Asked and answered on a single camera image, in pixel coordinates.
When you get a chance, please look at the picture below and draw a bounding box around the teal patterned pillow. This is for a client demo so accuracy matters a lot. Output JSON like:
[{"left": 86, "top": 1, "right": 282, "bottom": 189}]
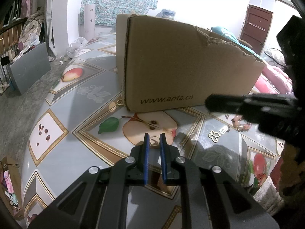
[{"left": 211, "top": 26, "right": 253, "bottom": 50}]

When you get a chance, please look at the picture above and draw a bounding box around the grey board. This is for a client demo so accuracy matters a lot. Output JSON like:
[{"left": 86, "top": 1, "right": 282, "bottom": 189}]
[{"left": 10, "top": 42, "right": 51, "bottom": 96}]

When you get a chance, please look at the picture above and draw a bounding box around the white plastic bag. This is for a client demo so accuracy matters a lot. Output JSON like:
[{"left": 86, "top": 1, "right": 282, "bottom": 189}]
[{"left": 65, "top": 36, "right": 88, "bottom": 59}]

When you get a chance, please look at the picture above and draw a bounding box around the brown wooden door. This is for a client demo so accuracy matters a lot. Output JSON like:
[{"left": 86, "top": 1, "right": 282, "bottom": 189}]
[{"left": 238, "top": 4, "right": 273, "bottom": 55}]

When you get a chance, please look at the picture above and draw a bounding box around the white fluffy cloth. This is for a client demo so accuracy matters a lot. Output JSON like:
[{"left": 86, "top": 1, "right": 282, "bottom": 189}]
[{"left": 253, "top": 179, "right": 285, "bottom": 215}]

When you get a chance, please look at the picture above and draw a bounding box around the white garment pile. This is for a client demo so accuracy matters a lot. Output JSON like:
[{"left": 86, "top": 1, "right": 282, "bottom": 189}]
[{"left": 18, "top": 12, "right": 47, "bottom": 47}]

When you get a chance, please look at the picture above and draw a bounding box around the black and white jacket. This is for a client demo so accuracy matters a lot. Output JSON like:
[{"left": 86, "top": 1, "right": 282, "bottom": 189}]
[{"left": 2, "top": 0, "right": 22, "bottom": 27}]

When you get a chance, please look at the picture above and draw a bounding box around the person's right forearm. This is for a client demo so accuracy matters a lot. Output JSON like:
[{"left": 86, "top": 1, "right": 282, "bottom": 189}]
[{"left": 278, "top": 143, "right": 305, "bottom": 220}]

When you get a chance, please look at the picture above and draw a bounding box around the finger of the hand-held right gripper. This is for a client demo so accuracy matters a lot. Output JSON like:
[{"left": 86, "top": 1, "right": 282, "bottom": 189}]
[{"left": 205, "top": 94, "right": 298, "bottom": 139}]

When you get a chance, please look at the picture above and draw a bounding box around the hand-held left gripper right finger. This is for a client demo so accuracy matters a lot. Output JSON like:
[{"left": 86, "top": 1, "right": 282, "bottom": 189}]
[{"left": 159, "top": 132, "right": 280, "bottom": 229}]

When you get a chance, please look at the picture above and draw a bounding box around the peach bead bracelet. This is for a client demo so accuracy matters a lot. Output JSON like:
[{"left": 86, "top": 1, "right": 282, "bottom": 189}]
[{"left": 231, "top": 114, "right": 253, "bottom": 131}]

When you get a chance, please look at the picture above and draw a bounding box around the pink floral blanket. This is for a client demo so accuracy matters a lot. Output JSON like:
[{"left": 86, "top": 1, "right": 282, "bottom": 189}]
[{"left": 248, "top": 65, "right": 296, "bottom": 94}]

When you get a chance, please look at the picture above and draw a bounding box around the metal stair railing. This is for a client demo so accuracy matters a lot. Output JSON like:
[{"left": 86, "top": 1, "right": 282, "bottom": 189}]
[{"left": 0, "top": 17, "right": 29, "bottom": 84}]

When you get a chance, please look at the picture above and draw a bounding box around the brown cardboard box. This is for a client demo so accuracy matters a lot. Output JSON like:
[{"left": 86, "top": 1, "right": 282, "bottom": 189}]
[{"left": 116, "top": 14, "right": 266, "bottom": 113}]

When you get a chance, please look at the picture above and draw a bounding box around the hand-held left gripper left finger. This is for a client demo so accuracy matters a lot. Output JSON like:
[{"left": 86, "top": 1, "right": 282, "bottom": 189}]
[{"left": 27, "top": 133, "right": 150, "bottom": 229}]

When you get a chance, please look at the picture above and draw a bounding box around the gold butterfly pendant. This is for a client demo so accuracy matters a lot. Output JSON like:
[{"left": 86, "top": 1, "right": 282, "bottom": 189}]
[{"left": 208, "top": 131, "right": 220, "bottom": 145}]

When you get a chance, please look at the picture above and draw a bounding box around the fruit print vinyl mat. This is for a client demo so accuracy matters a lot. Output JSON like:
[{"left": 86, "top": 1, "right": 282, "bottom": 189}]
[{"left": 20, "top": 30, "right": 286, "bottom": 229}]

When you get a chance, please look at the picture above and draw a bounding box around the teal floral hanging cloth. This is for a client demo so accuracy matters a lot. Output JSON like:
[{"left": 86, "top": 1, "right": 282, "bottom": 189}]
[{"left": 80, "top": 0, "right": 160, "bottom": 25}]

